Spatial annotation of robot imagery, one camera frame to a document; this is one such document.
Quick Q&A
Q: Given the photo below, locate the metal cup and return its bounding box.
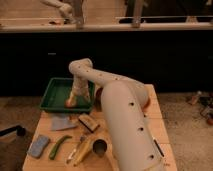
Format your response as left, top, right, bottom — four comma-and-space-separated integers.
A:
93, 139, 107, 157

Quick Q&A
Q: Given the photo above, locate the small knife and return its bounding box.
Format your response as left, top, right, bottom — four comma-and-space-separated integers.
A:
66, 135, 87, 165

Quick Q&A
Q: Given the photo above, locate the grey cloth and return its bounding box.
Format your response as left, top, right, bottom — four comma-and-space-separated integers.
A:
51, 115, 77, 131

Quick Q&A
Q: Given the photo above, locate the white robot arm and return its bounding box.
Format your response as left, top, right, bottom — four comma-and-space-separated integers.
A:
69, 58, 166, 171

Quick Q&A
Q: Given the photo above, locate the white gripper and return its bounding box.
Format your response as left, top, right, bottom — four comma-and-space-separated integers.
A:
69, 76, 91, 102

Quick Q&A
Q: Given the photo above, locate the wooden railing shelf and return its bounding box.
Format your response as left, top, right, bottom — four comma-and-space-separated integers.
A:
0, 19, 213, 33

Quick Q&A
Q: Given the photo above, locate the green plastic tray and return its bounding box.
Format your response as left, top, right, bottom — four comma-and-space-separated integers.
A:
40, 77, 95, 113

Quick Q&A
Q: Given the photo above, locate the green cucumber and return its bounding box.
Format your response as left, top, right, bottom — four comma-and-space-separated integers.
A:
48, 135, 72, 160

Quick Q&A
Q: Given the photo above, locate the blue sponge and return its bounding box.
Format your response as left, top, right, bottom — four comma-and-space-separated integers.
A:
27, 135, 50, 158

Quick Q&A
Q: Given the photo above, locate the black wooden brush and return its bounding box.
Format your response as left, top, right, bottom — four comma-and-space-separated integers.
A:
78, 114, 99, 132

